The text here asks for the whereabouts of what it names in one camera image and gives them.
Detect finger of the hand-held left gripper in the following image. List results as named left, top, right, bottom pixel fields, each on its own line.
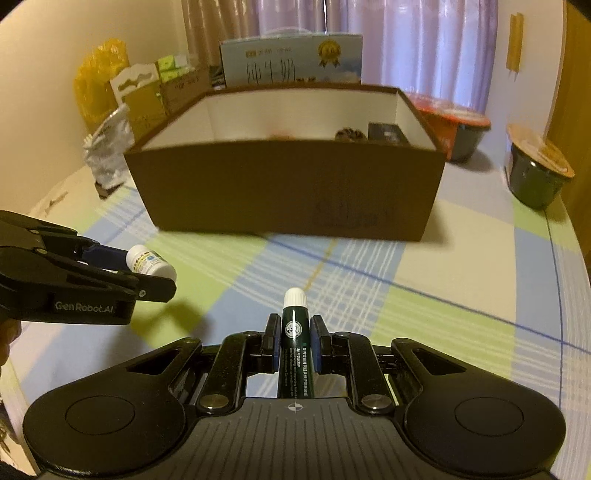
left=0, top=210, right=129, bottom=274
left=0, top=247, right=178, bottom=304

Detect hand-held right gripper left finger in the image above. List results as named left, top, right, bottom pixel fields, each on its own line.
left=126, top=313, right=281, bottom=415

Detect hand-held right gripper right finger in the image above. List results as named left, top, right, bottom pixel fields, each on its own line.
left=310, top=315, right=468, bottom=415

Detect dark green lip balm tube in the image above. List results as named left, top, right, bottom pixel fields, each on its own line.
left=276, top=287, right=315, bottom=399

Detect small white pill bottle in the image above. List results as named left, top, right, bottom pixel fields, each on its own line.
left=126, top=244, right=178, bottom=282

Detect brown cardboard box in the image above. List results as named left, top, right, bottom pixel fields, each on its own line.
left=123, top=84, right=447, bottom=243

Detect black carton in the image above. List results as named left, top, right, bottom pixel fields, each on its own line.
left=368, top=122, right=410, bottom=145

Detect plaid cloth covered desktop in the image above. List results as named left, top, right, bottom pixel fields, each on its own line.
left=0, top=148, right=591, bottom=462

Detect person's left hand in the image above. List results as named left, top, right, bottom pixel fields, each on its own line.
left=0, top=319, right=22, bottom=366

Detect silver foil bag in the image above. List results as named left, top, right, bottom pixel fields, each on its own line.
left=82, top=103, right=136, bottom=188

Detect yellow plastic bag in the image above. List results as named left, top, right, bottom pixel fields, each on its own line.
left=73, top=39, right=129, bottom=133

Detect large brown cardboard carton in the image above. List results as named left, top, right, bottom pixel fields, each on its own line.
left=159, top=66, right=212, bottom=117

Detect green packets on carton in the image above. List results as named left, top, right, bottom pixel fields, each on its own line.
left=156, top=54, right=191, bottom=85

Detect red instant noodle bowl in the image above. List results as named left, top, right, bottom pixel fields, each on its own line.
left=405, top=92, right=492, bottom=163

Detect milk carton case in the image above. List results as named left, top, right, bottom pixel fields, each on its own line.
left=219, top=32, right=364, bottom=89

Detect dark instant noodle cup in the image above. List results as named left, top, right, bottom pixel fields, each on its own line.
left=505, top=122, right=578, bottom=212

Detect purple curtain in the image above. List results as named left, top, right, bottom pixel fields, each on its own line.
left=184, top=0, right=491, bottom=117

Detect wooden wardrobe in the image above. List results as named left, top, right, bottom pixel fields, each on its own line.
left=546, top=0, right=591, bottom=269

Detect tan carton with white handle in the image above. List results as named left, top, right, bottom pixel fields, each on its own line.
left=109, top=64, right=168, bottom=140

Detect yellow wall hanging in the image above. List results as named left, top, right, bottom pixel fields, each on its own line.
left=505, top=12, right=526, bottom=82

